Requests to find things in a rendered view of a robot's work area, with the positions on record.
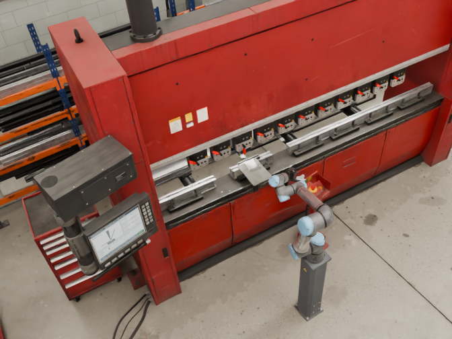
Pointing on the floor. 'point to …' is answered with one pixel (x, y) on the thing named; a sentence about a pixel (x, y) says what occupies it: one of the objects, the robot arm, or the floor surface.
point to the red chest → (69, 284)
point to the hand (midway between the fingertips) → (297, 174)
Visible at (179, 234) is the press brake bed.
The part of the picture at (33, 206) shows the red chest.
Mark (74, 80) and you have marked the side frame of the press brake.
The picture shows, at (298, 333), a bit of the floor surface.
